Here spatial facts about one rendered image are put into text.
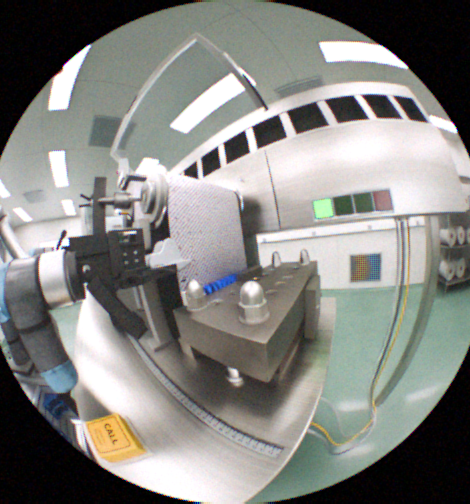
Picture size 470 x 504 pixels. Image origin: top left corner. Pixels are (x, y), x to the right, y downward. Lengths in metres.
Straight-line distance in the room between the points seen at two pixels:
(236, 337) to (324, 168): 0.47
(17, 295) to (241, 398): 0.33
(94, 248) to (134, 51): 1.70
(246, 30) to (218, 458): 1.95
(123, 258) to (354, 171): 0.56
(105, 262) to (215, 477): 0.30
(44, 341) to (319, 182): 0.65
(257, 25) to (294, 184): 1.55
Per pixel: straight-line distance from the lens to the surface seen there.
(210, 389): 0.28
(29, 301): 0.25
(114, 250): 0.22
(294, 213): 0.48
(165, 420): 0.27
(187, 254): 0.30
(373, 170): 0.51
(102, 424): 0.28
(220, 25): 1.70
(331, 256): 2.83
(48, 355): 0.27
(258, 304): 0.16
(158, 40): 1.73
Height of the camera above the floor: 1.12
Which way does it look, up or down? 4 degrees down
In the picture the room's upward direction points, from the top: 8 degrees counter-clockwise
